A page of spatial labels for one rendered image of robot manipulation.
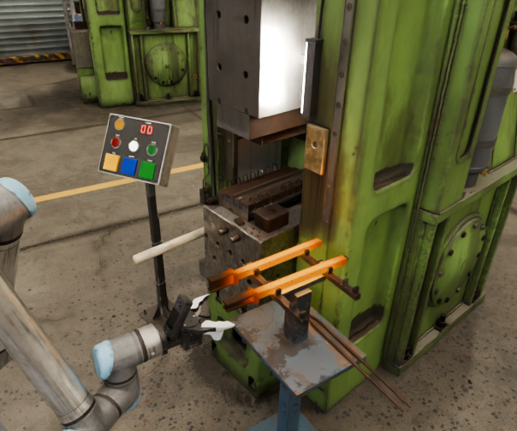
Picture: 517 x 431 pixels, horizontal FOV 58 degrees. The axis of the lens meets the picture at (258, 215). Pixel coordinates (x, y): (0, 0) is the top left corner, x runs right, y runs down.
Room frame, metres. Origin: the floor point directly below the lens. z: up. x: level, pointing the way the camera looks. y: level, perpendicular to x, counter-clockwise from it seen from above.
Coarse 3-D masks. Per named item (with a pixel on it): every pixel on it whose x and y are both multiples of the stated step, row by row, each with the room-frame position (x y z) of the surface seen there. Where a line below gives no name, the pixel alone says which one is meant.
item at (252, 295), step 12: (324, 264) 1.26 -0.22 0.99; (336, 264) 1.27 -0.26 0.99; (288, 276) 1.19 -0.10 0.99; (300, 276) 1.19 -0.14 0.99; (312, 276) 1.21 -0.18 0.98; (252, 288) 1.11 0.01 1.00; (264, 288) 1.12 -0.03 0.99; (276, 288) 1.13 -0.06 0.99; (228, 300) 1.06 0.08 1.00; (240, 300) 1.06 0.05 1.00; (252, 300) 1.09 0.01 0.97; (228, 312) 1.04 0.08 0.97
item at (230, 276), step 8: (312, 240) 1.40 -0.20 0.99; (320, 240) 1.40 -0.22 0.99; (296, 248) 1.35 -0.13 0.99; (304, 248) 1.35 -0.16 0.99; (312, 248) 1.37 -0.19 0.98; (272, 256) 1.30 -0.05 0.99; (280, 256) 1.30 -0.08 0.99; (288, 256) 1.31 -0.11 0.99; (296, 256) 1.33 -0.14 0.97; (248, 264) 1.24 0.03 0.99; (256, 264) 1.25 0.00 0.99; (264, 264) 1.25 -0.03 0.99; (272, 264) 1.27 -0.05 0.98; (224, 272) 1.19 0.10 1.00; (232, 272) 1.19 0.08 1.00; (240, 272) 1.20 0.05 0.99; (248, 272) 1.21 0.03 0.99; (208, 280) 1.15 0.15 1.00; (216, 280) 1.14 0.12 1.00; (224, 280) 1.17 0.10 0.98; (232, 280) 1.19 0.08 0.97; (208, 288) 1.15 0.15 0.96; (216, 288) 1.15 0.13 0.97
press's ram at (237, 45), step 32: (224, 0) 1.75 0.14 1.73; (256, 0) 1.63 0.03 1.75; (288, 0) 1.69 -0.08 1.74; (224, 32) 1.75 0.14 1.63; (256, 32) 1.63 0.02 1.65; (288, 32) 1.70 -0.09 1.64; (224, 64) 1.75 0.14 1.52; (256, 64) 1.62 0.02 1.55; (288, 64) 1.70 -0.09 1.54; (224, 96) 1.75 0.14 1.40; (256, 96) 1.62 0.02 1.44; (288, 96) 1.71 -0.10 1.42
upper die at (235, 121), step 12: (228, 108) 1.74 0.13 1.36; (300, 108) 1.83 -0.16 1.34; (228, 120) 1.74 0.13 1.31; (240, 120) 1.69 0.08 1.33; (252, 120) 1.66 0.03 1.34; (264, 120) 1.70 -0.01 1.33; (276, 120) 1.74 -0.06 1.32; (288, 120) 1.78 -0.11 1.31; (300, 120) 1.83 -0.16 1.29; (240, 132) 1.69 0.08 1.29; (252, 132) 1.66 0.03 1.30; (264, 132) 1.70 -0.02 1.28
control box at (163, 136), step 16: (112, 128) 2.09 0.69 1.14; (128, 128) 2.06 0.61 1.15; (160, 128) 2.01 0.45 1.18; (176, 128) 2.04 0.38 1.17; (128, 144) 2.02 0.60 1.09; (144, 144) 1.99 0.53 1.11; (160, 144) 1.97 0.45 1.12; (144, 160) 1.95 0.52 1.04; (160, 160) 1.93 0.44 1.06; (128, 176) 1.94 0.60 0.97; (160, 176) 1.89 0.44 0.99
